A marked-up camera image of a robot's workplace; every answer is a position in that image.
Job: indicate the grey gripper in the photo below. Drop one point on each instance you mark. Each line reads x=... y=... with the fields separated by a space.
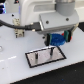
x=54 y=22

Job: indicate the blue gear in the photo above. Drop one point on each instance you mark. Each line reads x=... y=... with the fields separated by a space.
x=56 y=40

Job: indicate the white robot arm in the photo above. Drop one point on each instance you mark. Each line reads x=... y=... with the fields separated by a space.
x=31 y=9

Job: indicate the right metal peg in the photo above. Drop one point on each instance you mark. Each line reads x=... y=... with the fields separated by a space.
x=51 y=51

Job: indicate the metal peg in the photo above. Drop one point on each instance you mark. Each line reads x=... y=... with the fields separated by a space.
x=36 y=55
x=51 y=51

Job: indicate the left metal peg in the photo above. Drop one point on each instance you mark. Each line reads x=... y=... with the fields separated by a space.
x=36 y=55

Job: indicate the beige electrical connector block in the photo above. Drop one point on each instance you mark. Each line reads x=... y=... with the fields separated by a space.
x=18 y=32

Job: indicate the black-framed peg base plate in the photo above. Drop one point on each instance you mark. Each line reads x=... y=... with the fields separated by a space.
x=44 y=56

